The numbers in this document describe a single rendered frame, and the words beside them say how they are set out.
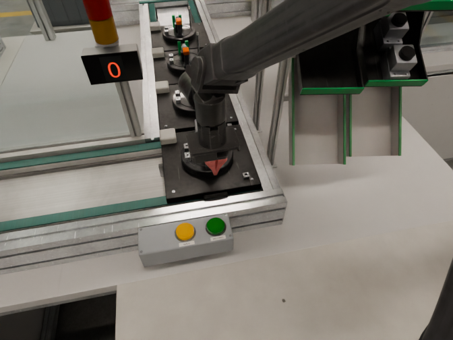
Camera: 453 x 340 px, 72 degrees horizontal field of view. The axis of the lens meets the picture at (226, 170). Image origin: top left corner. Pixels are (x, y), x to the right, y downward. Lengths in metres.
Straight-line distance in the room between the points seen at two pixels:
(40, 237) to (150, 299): 0.28
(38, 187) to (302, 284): 0.73
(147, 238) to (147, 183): 0.21
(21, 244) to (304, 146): 0.70
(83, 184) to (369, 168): 0.84
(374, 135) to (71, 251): 0.81
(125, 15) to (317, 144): 1.35
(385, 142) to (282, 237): 0.37
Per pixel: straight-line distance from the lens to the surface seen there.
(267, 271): 0.79
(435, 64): 1.74
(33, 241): 0.83
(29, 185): 1.01
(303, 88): 0.69
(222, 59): 0.49
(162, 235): 0.73
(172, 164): 0.84
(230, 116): 0.98
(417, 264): 0.92
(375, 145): 0.92
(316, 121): 0.84
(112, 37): 0.76
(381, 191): 1.02
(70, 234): 0.80
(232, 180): 0.80
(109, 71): 0.79
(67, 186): 0.96
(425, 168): 1.15
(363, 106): 0.91
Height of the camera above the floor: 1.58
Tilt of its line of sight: 48 degrees down
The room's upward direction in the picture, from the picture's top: straight up
